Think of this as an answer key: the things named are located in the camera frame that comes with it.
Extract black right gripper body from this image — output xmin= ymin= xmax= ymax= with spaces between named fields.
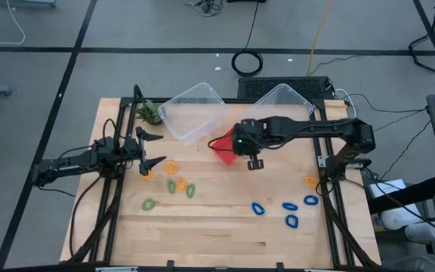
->
xmin=232 ymin=118 xmax=267 ymax=157

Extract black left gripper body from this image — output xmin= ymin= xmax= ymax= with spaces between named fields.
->
xmin=125 ymin=136 xmax=146 ymax=165

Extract small green potted plant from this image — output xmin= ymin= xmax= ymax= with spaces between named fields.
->
xmin=135 ymin=99 xmax=164 ymax=126

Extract red plastic mesh basket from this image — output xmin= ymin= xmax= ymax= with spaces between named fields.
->
xmin=211 ymin=128 xmax=240 ymax=167

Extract clear plastic bin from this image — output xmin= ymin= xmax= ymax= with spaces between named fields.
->
xmin=245 ymin=82 xmax=315 ymax=122
xmin=157 ymin=82 xmax=228 ymax=148

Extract white paper sheet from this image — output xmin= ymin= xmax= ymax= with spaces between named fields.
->
xmin=367 ymin=178 xmax=408 ymax=198

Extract black desk beam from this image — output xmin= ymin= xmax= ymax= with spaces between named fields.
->
xmin=367 ymin=175 xmax=435 ymax=215

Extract person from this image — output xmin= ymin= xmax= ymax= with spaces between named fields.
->
xmin=374 ymin=206 xmax=435 ymax=272

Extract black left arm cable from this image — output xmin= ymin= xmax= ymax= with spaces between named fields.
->
xmin=101 ymin=117 xmax=128 ymax=143

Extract black aluminium table frame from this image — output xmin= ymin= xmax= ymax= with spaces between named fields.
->
xmin=66 ymin=84 xmax=380 ymax=272

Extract black coiled cable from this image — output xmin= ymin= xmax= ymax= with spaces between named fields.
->
xmin=230 ymin=1 xmax=265 ymax=78

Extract white looped cable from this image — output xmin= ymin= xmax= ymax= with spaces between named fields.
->
xmin=333 ymin=88 xmax=358 ymax=119

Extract yellow cable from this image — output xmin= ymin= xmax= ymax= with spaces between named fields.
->
xmin=306 ymin=0 xmax=334 ymax=77

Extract black cable bundle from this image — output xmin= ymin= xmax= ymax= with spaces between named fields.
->
xmin=184 ymin=0 xmax=225 ymax=18

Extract thin black floor cable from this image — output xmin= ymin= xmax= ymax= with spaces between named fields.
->
xmin=341 ymin=92 xmax=430 ymax=114

